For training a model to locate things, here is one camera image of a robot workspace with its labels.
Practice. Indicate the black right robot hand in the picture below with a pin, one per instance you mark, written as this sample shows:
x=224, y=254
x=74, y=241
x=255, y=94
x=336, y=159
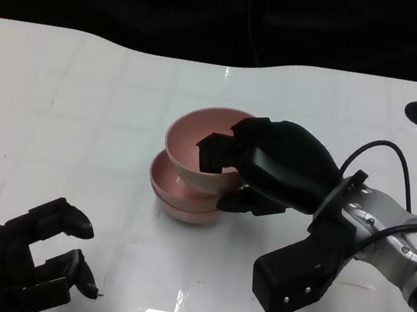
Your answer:
x=289, y=163

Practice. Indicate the pink plastic bowl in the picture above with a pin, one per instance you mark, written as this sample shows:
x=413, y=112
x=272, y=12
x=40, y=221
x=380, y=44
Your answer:
x=188, y=216
x=166, y=181
x=187, y=137

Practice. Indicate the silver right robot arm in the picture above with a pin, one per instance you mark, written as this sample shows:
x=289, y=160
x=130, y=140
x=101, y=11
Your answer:
x=396, y=229

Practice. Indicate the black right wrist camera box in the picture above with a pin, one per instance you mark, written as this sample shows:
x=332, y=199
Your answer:
x=292, y=276

